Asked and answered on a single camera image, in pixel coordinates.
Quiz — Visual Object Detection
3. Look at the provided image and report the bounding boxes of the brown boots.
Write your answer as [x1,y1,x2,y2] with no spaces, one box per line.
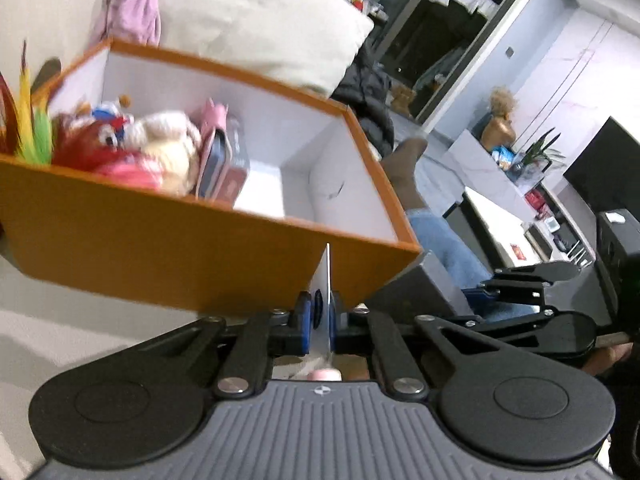
[389,84,417,119]

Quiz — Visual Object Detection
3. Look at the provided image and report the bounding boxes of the black puffer jacket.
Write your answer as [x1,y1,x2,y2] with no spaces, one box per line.
[329,42,399,159]

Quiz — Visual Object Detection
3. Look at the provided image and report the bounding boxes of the green potted plant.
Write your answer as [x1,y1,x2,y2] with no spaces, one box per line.
[519,128,567,174]

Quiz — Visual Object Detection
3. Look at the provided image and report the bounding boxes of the pink garment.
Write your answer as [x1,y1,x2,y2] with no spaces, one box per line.
[89,0,162,49]

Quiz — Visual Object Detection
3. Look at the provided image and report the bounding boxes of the gold bust curly hair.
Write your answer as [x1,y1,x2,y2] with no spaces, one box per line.
[479,86,519,152]

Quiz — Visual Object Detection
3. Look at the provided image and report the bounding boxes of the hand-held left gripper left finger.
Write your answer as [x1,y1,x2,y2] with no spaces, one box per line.
[132,290,325,400]

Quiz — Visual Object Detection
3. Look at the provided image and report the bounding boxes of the sailor bear plush toy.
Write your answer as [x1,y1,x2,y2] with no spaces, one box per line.
[75,93,137,134]

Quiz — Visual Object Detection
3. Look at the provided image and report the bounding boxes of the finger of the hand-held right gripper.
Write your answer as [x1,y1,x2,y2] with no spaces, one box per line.
[450,304,557,335]
[462,261,585,307]

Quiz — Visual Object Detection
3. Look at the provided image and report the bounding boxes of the orange cardboard box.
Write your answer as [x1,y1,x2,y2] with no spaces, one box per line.
[0,37,424,361]

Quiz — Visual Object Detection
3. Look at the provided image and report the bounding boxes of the black television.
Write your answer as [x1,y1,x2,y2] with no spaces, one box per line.
[562,115,640,222]

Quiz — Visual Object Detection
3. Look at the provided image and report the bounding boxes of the white top coffee table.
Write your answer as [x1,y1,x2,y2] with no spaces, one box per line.
[441,186,547,282]

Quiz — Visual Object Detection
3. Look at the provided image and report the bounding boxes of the colourful feather toy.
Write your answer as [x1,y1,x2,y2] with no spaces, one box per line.
[0,39,127,175]

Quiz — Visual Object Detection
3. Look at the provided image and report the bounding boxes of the beige pillow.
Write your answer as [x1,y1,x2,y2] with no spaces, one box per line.
[154,0,377,102]

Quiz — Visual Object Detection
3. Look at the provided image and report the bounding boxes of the glass sliding door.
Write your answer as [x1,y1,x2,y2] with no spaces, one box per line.
[369,0,547,127]

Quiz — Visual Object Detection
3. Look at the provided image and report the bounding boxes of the person's right leg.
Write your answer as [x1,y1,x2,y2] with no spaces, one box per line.
[404,206,540,324]

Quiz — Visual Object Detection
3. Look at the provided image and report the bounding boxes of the pink pouch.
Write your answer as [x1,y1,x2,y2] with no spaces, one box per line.
[192,98,232,199]
[201,120,252,207]

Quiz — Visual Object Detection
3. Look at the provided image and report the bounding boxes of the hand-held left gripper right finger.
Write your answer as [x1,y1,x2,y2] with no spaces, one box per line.
[330,290,507,402]

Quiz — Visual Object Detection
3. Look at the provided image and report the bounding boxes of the white marble cabinet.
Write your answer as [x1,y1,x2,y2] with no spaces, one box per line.
[441,128,598,267]

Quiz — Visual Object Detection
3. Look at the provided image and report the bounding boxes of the pink green fluffy ball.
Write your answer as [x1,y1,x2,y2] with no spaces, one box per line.
[94,152,167,192]

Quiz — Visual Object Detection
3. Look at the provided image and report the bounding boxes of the person's right hand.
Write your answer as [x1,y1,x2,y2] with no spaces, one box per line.
[581,344,630,377]

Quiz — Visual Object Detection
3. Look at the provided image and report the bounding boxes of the white crochet bunny toy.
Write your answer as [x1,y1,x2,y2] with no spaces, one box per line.
[120,109,204,197]

